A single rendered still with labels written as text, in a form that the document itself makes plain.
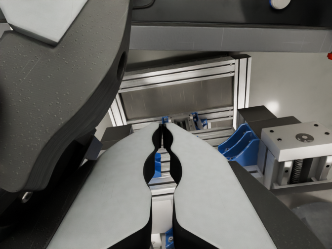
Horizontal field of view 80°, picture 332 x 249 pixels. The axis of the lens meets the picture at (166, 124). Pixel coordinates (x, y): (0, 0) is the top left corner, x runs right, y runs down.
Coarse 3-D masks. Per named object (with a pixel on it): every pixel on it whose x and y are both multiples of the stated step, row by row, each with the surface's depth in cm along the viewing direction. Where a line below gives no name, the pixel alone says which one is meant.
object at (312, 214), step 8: (296, 208) 44; (304, 208) 43; (312, 208) 43; (320, 208) 42; (328, 208) 42; (304, 216) 42; (312, 216) 42; (320, 216) 41; (328, 216) 41; (312, 224) 41; (320, 224) 40; (328, 224) 40; (320, 232) 40; (328, 232) 39; (320, 240) 39; (328, 240) 39; (328, 248) 38
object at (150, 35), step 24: (0, 24) 33; (144, 24) 34; (168, 24) 34; (192, 24) 34; (216, 24) 34; (240, 24) 34; (264, 24) 43; (288, 24) 45; (144, 48) 35; (168, 48) 35; (192, 48) 35; (216, 48) 36; (240, 48) 36; (264, 48) 36; (288, 48) 36; (312, 48) 36
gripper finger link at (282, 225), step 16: (240, 176) 8; (256, 192) 7; (256, 208) 7; (272, 208) 7; (288, 208) 7; (272, 224) 6; (288, 224) 6; (304, 224) 6; (272, 240) 6; (288, 240) 6; (304, 240) 6
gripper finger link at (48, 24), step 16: (0, 0) 5; (16, 0) 5; (32, 0) 5; (48, 0) 5; (64, 0) 5; (80, 0) 5; (16, 16) 5; (32, 16) 5; (48, 16) 5; (64, 16) 5; (32, 32) 5; (48, 32) 5; (64, 32) 5
